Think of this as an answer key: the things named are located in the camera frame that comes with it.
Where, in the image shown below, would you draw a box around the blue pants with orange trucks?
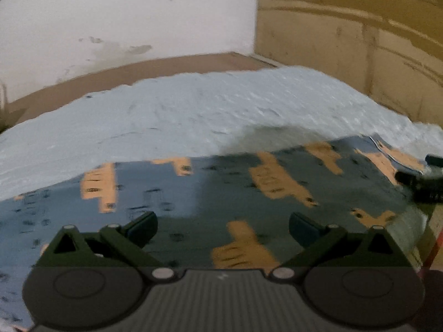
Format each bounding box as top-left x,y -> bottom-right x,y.
1,136 -> 427,331

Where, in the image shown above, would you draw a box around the plywood board wardrobe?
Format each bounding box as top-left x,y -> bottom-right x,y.
254,0 -> 442,125

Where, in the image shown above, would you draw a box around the light blue quilted bedspread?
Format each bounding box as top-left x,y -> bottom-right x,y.
1,67 -> 442,199

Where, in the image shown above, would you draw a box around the brown wooden bed frame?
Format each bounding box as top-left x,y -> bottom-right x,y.
1,53 -> 278,131

